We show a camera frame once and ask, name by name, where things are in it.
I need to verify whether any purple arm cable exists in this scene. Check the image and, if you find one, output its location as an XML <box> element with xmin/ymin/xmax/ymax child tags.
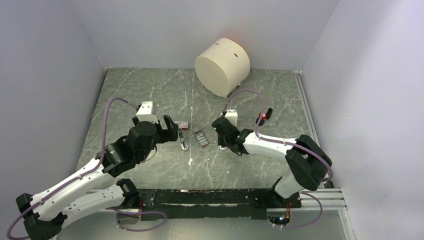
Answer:
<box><xmin>5</xmin><ymin>97</ymin><xmax>168</xmax><ymax>240</ymax></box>
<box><xmin>222</xmin><ymin>88</ymin><xmax>334</xmax><ymax>230</ymax></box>

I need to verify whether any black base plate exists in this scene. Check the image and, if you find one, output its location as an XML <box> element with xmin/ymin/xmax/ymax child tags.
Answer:
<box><xmin>132</xmin><ymin>188</ymin><xmax>302</xmax><ymax>220</ymax></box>

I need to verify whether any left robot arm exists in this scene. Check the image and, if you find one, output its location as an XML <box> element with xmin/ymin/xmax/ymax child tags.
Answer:
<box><xmin>16</xmin><ymin>115</ymin><xmax>179</xmax><ymax>240</ymax></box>

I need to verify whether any small black cylinder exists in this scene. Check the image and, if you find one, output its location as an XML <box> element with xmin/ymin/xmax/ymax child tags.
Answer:
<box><xmin>265</xmin><ymin>107</ymin><xmax>273</xmax><ymax>120</ymax></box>

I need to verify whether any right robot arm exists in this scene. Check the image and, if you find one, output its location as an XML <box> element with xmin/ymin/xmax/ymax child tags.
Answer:
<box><xmin>211</xmin><ymin>116</ymin><xmax>333</xmax><ymax>207</ymax></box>

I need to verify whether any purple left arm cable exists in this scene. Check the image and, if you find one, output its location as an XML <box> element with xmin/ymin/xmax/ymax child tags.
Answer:
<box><xmin>5</xmin><ymin>97</ymin><xmax>168</xmax><ymax>240</ymax></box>

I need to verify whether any cream cylindrical stool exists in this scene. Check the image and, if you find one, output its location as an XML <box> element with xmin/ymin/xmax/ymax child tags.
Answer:
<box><xmin>195</xmin><ymin>37</ymin><xmax>251</xmax><ymax>97</ymax></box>

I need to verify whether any red black stamp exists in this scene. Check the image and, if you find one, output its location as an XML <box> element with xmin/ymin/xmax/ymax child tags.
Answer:
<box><xmin>256</xmin><ymin>113</ymin><xmax>267</xmax><ymax>126</ymax></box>

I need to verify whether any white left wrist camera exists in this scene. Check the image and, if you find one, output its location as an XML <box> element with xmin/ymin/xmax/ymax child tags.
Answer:
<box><xmin>136</xmin><ymin>101</ymin><xmax>159</xmax><ymax>124</ymax></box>

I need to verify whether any white red staple box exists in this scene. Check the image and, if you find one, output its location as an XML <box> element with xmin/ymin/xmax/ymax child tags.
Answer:
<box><xmin>175</xmin><ymin>121</ymin><xmax>190</xmax><ymax>131</ymax></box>

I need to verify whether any aluminium rail frame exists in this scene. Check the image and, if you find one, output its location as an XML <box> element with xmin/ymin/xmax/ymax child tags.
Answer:
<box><xmin>44</xmin><ymin>67</ymin><xmax>357</xmax><ymax>240</ymax></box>

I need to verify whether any staple tray with staples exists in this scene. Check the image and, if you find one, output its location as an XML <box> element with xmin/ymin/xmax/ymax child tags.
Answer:
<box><xmin>194</xmin><ymin>130</ymin><xmax>209</xmax><ymax>148</ymax></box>

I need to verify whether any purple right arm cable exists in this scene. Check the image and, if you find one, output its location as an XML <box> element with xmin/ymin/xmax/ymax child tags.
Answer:
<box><xmin>222</xmin><ymin>88</ymin><xmax>334</xmax><ymax>230</ymax></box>

